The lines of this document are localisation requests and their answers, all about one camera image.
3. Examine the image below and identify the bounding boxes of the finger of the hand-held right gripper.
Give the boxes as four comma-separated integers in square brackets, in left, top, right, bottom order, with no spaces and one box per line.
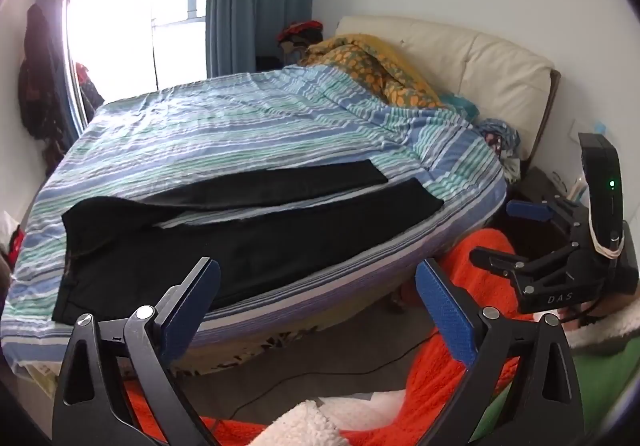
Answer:
[470,243,586,294]
[506,198,592,239]

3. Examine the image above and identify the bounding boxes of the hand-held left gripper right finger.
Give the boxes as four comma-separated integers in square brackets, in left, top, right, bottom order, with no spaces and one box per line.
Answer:
[415,258,586,446]

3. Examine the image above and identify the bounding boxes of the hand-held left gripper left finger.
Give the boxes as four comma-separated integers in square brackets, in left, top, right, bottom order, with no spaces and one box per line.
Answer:
[51,256,223,446]

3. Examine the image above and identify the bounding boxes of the black pants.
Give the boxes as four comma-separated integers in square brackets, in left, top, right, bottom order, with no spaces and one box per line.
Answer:
[52,160,445,325]

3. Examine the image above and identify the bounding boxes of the dark nightstand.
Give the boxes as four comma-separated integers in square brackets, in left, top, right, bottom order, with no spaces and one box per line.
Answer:
[507,166,581,257]

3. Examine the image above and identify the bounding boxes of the orange fleece garment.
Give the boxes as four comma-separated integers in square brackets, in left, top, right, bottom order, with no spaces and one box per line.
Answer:
[125,228,541,446]

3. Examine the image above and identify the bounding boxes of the blue patterned cloth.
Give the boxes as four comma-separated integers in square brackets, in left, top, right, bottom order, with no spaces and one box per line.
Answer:
[475,118,523,184]

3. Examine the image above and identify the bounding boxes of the teal pillow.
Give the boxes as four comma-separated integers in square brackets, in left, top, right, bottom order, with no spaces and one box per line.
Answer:
[440,93,481,121]

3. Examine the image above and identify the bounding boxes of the cream padded headboard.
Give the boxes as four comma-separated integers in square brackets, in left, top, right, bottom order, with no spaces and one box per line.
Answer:
[335,16,562,167]

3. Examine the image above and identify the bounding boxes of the green cloth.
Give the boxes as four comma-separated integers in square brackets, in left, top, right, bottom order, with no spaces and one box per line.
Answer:
[480,351,636,446]

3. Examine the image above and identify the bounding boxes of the white fleece cloth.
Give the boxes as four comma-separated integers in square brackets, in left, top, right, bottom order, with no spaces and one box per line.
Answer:
[250,391,416,446]

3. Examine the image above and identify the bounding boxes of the striped blue green bed cover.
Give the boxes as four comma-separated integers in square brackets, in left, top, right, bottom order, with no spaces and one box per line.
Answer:
[0,64,508,372]

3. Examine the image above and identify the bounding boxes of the small red item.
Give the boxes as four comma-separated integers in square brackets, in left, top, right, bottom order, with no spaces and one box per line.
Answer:
[7,226,26,261]

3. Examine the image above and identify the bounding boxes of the yellow patterned quilt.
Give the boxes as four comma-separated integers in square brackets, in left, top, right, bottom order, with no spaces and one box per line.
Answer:
[297,33,446,110]

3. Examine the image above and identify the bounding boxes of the dark and red hanging garment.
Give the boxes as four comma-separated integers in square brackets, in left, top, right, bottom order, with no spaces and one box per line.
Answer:
[75,63,106,124]

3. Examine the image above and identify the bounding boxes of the hanging dark clothes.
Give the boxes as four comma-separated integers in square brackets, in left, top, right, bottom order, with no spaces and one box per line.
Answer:
[17,3,68,177]

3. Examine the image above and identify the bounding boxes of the large window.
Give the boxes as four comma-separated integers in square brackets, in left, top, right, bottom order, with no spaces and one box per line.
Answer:
[67,0,213,137]

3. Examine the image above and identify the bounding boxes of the red and black clothes pile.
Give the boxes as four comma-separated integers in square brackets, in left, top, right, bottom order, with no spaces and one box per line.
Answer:
[276,20,325,57]

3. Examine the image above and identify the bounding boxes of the blue curtain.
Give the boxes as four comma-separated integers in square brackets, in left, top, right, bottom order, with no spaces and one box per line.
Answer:
[206,0,317,76]

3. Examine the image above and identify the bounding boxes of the black floor cable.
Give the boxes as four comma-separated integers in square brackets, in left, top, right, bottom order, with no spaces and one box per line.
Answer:
[195,326,436,432]

